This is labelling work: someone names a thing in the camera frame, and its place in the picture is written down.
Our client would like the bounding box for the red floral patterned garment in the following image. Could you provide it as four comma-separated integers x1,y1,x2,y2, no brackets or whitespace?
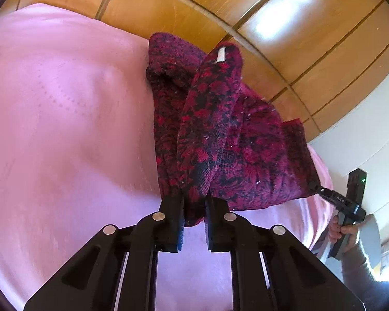
146,32,319,227

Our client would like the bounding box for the pink bed sheet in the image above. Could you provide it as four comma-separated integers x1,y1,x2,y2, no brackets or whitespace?
0,3,335,311

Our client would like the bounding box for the wooden panel headboard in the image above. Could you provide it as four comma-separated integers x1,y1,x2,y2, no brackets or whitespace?
0,0,389,140

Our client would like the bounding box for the person's right hand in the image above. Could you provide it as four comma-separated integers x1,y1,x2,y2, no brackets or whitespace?
328,215,360,252

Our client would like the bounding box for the grey sleeved right forearm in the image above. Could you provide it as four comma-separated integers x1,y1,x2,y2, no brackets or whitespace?
338,213,389,311

